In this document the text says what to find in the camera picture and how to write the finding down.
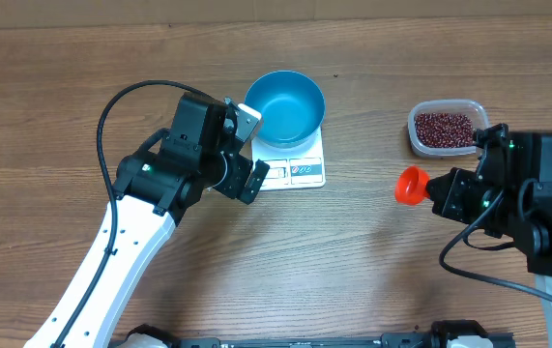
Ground red scoop with blue handle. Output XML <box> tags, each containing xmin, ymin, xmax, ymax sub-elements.
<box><xmin>394</xmin><ymin>166</ymin><xmax>429</xmax><ymax>206</ymax></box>

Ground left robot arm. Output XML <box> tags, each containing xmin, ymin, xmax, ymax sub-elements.
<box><xmin>26</xmin><ymin>92</ymin><xmax>269</xmax><ymax>347</ymax></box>

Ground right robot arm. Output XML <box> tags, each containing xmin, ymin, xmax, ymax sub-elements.
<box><xmin>425</xmin><ymin>124</ymin><xmax>552</xmax><ymax>347</ymax></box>

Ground white digital kitchen scale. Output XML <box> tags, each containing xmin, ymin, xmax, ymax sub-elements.
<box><xmin>251</xmin><ymin>129</ymin><xmax>326</xmax><ymax>191</ymax></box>

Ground blue metal bowl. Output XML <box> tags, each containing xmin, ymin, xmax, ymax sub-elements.
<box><xmin>245</xmin><ymin>71</ymin><xmax>327</xmax><ymax>148</ymax></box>

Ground red beans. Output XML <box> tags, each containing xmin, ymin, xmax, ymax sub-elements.
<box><xmin>414</xmin><ymin>112</ymin><xmax>474</xmax><ymax>148</ymax></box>

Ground clear plastic food container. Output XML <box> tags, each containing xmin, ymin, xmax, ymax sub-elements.
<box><xmin>407</xmin><ymin>99</ymin><xmax>489</xmax><ymax>159</ymax></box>

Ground right black cable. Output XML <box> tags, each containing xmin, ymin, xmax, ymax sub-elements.
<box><xmin>438</xmin><ymin>178</ymin><xmax>552</xmax><ymax>325</ymax></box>

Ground black cable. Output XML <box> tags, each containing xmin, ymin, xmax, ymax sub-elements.
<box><xmin>438</xmin><ymin>178</ymin><xmax>552</xmax><ymax>325</ymax></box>
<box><xmin>47</xmin><ymin>79</ymin><xmax>214</xmax><ymax>348</ymax></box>

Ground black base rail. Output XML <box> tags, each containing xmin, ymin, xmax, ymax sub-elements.
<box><xmin>109</xmin><ymin>320</ymin><xmax>516</xmax><ymax>348</ymax></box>

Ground left black cable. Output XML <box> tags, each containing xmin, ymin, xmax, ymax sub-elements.
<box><xmin>47</xmin><ymin>79</ymin><xmax>214</xmax><ymax>348</ymax></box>

